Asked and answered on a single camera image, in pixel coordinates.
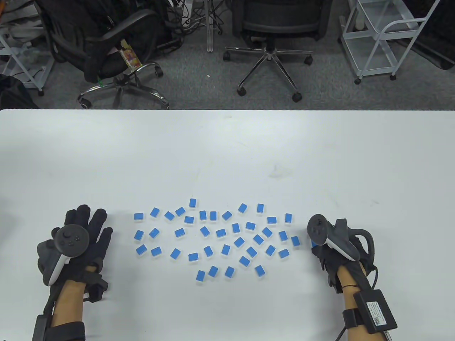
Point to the person's left hand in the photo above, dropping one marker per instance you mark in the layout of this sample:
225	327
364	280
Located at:
96	250

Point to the person's right hand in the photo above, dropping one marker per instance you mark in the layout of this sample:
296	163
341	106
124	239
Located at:
330	259

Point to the blue mahjong tiles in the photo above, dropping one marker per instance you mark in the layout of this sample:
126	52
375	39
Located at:
220	233

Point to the person's left forearm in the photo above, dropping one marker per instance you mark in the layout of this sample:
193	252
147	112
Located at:
69	303

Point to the plain black forearm box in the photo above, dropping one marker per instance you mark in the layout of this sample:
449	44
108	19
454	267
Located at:
42	328

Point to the person's right forearm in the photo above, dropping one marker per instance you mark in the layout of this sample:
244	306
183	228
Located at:
350	296

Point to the black box with white label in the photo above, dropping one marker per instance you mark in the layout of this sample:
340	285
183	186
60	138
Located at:
373	310

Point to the black bag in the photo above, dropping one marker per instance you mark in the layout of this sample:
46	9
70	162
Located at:
14	94

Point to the white metal rack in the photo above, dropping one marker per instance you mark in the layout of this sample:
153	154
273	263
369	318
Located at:
33	76

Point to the colourful snack packet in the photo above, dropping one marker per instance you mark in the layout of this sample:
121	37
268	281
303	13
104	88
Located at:
129	57

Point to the white metal cart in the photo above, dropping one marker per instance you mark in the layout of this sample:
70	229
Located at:
369	58

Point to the black chair with chrome base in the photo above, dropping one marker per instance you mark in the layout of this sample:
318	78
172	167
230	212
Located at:
106	46

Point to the grey crumpled cloth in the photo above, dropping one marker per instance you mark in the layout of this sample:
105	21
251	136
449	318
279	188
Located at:
16	26

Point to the black flat case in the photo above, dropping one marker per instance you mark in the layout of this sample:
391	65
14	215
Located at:
439	46

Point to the black mesh office chair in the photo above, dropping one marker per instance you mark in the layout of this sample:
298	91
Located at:
280	21

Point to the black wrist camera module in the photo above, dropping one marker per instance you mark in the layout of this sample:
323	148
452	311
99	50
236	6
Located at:
96	287
336	284

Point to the white desk leg post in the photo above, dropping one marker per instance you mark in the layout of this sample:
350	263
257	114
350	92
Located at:
210	28

